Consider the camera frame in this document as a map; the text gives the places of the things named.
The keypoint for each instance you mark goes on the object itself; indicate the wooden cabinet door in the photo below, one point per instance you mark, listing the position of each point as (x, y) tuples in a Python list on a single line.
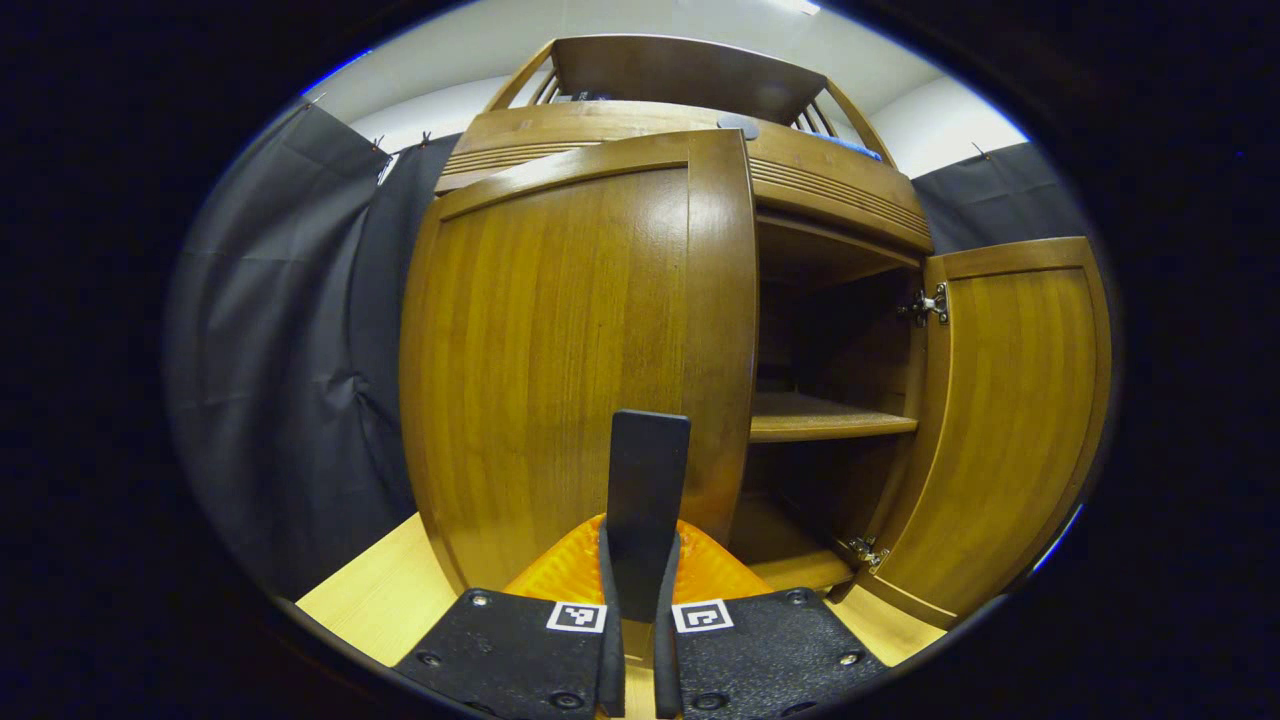
[(1010, 420), (560, 350)]

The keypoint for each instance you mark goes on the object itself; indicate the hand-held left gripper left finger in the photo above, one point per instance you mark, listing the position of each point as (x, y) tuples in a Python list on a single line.
[(500, 650)]

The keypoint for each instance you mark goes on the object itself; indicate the black backdrop cloth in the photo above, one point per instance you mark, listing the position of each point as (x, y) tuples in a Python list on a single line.
[(280, 350)]

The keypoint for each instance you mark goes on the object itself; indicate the wooden double-door shoe cabinet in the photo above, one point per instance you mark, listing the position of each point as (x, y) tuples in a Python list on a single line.
[(680, 75)]

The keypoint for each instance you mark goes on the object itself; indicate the wooden drawer with black knob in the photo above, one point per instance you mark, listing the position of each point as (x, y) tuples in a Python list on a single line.
[(850, 195)]

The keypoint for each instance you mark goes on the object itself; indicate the blue towel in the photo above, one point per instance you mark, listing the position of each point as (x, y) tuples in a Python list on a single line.
[(850, 147)]

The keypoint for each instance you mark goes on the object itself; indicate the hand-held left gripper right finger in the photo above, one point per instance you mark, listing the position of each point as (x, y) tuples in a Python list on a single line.
[(770, 655)]

